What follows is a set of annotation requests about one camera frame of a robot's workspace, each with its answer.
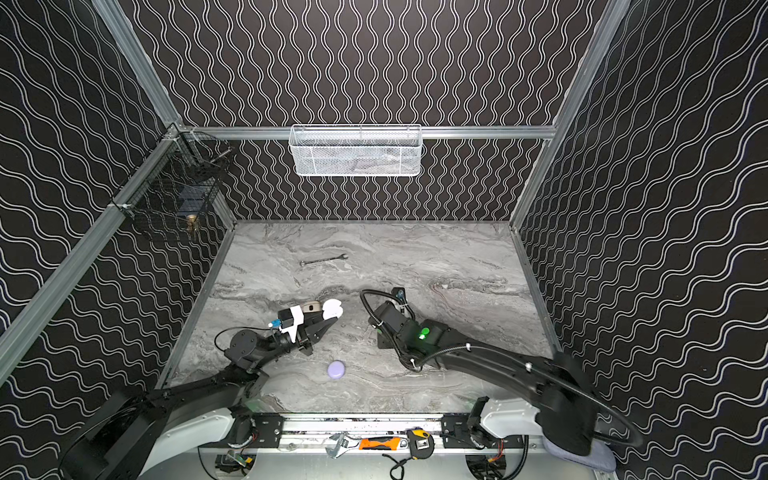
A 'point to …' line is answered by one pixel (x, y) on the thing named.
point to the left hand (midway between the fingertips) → (338, 317)
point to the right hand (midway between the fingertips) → (387, 329)
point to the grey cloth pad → (598, 458)
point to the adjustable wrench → (333, 449)
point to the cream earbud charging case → (311, 306)
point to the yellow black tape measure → (421, 442)
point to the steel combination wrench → (342, 257)
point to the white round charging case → (332, 309)
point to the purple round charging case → (336, 369)
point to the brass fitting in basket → (190, 220)
